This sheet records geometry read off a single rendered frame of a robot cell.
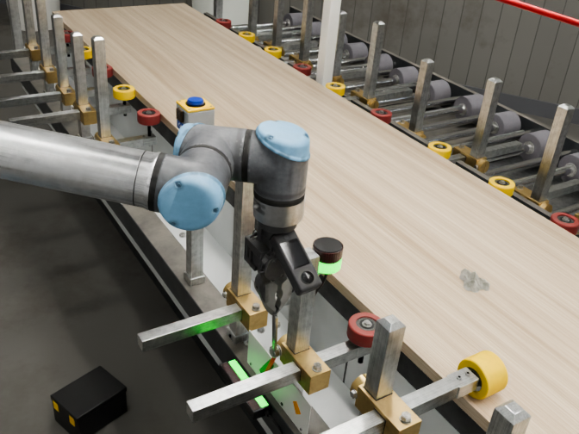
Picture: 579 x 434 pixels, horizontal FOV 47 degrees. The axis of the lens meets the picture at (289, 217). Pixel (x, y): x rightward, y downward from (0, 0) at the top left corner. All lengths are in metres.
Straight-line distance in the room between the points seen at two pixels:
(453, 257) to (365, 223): 0.25
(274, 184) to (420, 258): 0.68
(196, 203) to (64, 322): 1.95
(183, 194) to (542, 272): 1.06
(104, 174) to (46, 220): 2.55
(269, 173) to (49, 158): 0.34
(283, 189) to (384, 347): 0.31
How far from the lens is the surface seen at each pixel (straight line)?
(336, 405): 1.66
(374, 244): 1.71
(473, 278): 1.65
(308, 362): 1.39
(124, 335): 2.77
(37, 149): 1.03
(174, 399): 2.51
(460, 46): 5.46
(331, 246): 1.29
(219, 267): 2.06
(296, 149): 1.07
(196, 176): 0.96
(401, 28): 5.52
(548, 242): 1.91
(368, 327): 1.44
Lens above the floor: 1.82
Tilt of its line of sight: 31 degrees down
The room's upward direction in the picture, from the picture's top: 5 degrees clockwise
